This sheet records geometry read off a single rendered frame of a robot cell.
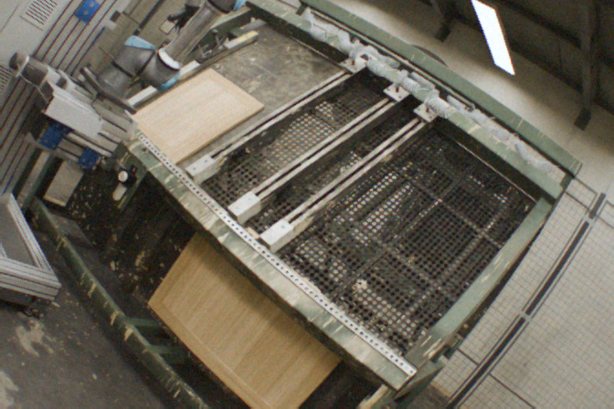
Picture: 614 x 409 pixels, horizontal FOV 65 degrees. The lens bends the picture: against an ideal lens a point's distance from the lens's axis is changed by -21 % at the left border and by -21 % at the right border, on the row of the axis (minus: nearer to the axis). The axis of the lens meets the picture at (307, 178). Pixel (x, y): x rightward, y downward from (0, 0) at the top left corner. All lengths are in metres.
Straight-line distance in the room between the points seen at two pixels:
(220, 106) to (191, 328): 1.09
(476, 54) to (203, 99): 5.61
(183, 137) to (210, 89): 0.36
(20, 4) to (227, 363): 1.77
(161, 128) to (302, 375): 1.35
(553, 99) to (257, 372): 5.96
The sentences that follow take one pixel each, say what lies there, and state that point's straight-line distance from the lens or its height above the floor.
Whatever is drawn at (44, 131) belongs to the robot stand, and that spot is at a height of 0.78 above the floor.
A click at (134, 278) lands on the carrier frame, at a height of 0.30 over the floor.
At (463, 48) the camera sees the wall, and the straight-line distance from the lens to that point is 8.16.
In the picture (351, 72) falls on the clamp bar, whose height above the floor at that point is 1.75.
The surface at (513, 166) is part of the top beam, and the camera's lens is 2.77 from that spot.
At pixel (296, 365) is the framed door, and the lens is 2.45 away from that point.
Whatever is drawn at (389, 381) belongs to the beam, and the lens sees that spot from 2.07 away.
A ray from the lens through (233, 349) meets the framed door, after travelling 2.58.
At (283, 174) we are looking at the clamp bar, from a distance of 2.54.
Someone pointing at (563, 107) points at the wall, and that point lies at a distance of 7.60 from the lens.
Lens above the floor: 1.28
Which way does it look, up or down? 2 degrees down
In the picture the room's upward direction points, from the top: 37 degrees clockwise
